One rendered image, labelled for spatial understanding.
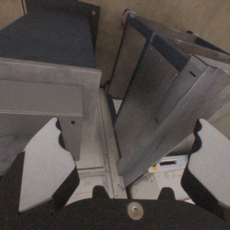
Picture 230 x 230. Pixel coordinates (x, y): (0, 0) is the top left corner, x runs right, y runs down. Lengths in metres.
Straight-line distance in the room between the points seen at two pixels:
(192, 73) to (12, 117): 0.40
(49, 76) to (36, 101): 0.08
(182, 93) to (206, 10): 1.09
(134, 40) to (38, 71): 0.73
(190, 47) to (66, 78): 0.56
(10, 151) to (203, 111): 0.44
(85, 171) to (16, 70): 0.59
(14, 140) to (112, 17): 0.95
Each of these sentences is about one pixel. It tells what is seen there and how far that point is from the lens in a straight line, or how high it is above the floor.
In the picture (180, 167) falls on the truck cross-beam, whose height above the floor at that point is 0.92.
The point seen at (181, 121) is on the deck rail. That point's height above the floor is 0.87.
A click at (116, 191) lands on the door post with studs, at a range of 0.78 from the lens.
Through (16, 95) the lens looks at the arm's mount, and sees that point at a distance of 0.35.
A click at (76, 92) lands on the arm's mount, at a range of 0.34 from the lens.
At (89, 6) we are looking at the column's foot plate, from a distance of 1.04.
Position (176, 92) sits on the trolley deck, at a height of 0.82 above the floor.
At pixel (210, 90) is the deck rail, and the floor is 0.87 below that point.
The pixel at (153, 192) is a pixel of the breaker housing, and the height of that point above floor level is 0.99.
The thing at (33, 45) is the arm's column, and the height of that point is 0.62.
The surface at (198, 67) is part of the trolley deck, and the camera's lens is 0.34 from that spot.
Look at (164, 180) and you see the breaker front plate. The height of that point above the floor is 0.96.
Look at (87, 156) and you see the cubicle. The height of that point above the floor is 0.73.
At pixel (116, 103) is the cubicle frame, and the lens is 1.16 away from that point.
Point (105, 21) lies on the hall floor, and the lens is 1.07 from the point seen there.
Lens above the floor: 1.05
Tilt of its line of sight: 40 degrees down
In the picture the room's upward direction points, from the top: 167 degrees clockwise
